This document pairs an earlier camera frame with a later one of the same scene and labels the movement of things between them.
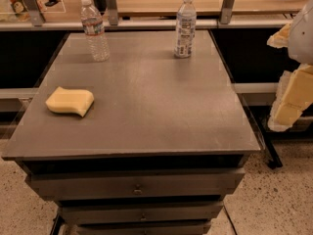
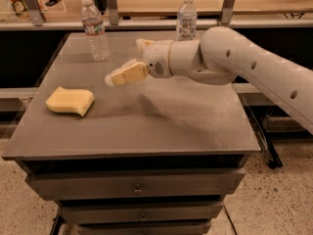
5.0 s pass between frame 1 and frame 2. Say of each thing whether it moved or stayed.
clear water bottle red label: stayed
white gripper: moved
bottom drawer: stayed
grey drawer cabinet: stayed
